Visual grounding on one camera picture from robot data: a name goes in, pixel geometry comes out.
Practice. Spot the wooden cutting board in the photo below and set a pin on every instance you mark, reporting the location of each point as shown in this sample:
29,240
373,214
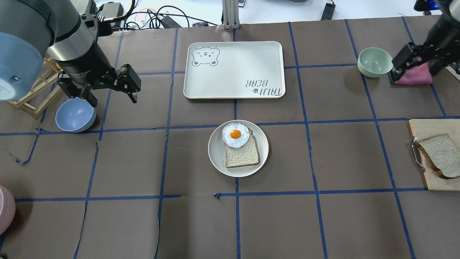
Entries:
425,128

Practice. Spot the wooden cup rack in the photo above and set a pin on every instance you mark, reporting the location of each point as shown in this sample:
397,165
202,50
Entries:
43,84

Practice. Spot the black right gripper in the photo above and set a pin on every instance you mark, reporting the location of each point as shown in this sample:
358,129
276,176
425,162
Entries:
433,51

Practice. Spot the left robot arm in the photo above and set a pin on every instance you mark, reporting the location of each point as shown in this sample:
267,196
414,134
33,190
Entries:
30,29

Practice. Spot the round white plate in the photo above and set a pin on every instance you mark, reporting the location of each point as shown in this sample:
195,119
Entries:
216,150

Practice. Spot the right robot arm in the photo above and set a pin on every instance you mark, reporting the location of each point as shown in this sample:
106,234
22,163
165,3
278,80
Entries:
444,34

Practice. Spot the black power adapter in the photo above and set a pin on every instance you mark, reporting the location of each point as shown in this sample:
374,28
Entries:
329,10

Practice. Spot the cream bear serving tray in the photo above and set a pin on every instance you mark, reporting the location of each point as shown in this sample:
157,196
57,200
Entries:
235,70

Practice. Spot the aluminium frame post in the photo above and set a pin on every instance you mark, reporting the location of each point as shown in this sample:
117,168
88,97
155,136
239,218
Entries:
231,14

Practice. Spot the pink bowl with ice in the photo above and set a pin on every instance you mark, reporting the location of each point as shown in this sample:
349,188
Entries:
7,209

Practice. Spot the bread slice on plate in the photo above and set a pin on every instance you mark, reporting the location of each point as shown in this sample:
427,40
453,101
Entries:
247,155

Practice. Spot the bread slice with crust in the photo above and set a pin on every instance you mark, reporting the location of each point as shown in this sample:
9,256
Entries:
443,155

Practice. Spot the pink folded cloth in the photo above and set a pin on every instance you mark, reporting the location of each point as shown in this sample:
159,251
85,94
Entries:
416,76

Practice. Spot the light green bowl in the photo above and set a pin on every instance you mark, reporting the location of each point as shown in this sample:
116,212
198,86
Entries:
374,62

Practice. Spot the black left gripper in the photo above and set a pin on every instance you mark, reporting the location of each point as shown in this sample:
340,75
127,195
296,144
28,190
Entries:
83,67

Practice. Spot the fried egg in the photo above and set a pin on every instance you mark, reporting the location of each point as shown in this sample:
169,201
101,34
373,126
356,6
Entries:
235,135

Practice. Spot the light blue bowl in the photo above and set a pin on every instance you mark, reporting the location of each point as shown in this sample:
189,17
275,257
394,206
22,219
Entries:
75,115

